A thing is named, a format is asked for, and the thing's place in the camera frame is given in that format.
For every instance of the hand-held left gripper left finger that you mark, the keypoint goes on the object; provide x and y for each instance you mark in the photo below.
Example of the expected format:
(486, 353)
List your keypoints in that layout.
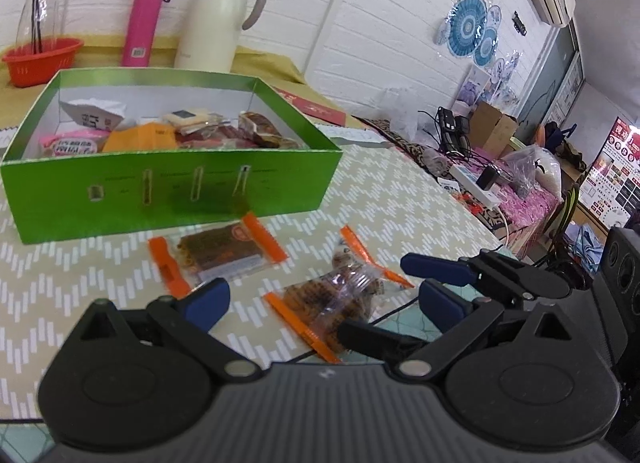
(207, 300)

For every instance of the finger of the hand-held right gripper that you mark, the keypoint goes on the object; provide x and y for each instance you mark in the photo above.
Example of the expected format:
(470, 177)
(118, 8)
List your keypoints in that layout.
(435, 268)
(380, 340)

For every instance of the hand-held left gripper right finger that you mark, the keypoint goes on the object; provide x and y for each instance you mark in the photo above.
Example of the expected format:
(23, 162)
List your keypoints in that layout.
(440, 303)

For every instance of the clear orange-edged snack packet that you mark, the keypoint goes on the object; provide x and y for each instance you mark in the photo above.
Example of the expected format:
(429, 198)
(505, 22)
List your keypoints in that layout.
(220, 250)
(315, 308)
(360, 263)

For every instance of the green cardboard box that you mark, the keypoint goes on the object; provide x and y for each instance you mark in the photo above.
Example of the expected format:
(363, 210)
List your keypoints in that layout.
(150, 193)

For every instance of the red nut packet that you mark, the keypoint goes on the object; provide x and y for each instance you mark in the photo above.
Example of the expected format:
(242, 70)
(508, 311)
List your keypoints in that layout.
(215, 135)

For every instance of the orange snack packet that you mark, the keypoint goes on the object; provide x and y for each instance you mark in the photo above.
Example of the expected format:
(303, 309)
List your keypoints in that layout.
(140, 138)

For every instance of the dark red foil snack bag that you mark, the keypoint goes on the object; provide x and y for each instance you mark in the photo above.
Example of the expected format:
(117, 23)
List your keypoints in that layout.
(265, 128)

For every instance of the pink snack packet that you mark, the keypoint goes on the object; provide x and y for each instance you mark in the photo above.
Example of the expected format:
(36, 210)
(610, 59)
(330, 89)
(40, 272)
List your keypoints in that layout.
(70, 145)

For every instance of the white snack packet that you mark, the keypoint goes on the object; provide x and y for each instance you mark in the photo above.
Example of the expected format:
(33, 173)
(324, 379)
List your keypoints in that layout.
(90, 115)

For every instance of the patterned tablecloth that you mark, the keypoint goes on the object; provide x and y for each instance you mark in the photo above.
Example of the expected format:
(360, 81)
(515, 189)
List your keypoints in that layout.
(400, 203)

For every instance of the white power strip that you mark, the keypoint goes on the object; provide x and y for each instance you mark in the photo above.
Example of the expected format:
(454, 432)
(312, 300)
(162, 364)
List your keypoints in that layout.
(472, 183)

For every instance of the red advertising poster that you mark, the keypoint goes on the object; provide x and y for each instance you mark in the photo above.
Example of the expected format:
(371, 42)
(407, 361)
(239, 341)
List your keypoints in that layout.
(617, 178)

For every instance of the pink cloth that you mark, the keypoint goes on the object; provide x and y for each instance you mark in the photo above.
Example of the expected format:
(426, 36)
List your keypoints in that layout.
(525, 205)

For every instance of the black power adapter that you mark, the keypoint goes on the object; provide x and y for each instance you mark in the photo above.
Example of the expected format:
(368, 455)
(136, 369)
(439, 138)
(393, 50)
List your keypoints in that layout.
(452, 130)

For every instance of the white plastic bag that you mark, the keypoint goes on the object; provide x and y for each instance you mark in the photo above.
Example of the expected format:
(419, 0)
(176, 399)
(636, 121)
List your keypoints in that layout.
(542, 168)

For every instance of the brown cardboard box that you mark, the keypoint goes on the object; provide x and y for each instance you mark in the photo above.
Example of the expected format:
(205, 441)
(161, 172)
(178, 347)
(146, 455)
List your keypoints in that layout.
(492, 128)

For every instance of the clear plastic bag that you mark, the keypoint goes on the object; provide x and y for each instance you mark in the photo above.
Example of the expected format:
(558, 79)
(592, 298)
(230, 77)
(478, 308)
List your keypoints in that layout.
(402, 113)

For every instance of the red envelope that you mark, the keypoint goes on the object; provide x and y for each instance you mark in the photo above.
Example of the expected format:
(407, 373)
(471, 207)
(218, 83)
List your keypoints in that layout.
(315, 105)

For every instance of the yellow cloth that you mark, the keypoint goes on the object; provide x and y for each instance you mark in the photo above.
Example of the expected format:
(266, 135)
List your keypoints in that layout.
(265, 63)

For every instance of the cream thermos jug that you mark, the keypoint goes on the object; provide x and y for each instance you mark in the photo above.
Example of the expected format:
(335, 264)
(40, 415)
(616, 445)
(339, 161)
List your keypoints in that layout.
(215, 28)

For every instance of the pink thermos bottle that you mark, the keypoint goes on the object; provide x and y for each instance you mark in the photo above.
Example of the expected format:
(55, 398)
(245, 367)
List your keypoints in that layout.
(142, 23)

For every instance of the red plastic basket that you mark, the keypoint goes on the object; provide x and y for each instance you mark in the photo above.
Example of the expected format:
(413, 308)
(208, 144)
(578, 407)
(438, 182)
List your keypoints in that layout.
(40, 65)

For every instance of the black straw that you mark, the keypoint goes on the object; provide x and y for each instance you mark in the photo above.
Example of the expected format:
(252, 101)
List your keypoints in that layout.
(35, 8)
(39, 18)

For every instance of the clear glass carafe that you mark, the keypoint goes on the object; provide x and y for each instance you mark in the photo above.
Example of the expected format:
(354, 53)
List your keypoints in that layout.
(52, 8)

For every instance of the pale wall picture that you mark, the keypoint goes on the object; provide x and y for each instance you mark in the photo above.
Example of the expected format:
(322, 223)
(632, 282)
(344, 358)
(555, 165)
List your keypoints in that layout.
(474, 85)

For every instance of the small blue round wall decoration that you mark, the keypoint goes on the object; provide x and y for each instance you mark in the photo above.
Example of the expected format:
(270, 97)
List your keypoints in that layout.
(486, 45)

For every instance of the large blue round wall decoration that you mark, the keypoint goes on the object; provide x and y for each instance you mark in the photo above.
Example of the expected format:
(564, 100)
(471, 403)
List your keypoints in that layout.
(465, 23)

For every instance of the black wall bracket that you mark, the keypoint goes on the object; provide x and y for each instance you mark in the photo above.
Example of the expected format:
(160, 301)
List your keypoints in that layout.
(520, 24)

